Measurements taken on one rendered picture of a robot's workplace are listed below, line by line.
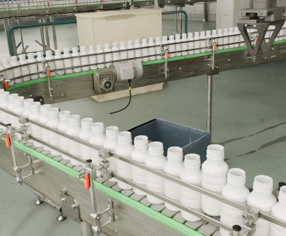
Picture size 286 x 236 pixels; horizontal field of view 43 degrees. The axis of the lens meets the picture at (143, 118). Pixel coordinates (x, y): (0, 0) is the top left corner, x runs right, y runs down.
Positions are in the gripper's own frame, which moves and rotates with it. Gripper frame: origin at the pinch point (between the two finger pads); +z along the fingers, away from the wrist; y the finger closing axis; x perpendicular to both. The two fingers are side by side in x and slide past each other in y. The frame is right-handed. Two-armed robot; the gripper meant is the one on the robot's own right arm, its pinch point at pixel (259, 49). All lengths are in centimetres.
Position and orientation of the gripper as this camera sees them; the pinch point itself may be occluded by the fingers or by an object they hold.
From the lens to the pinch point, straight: 88.5
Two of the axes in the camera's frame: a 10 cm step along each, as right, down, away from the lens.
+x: 7.4, 2.0, -6.4
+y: -6.7, 2.8, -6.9
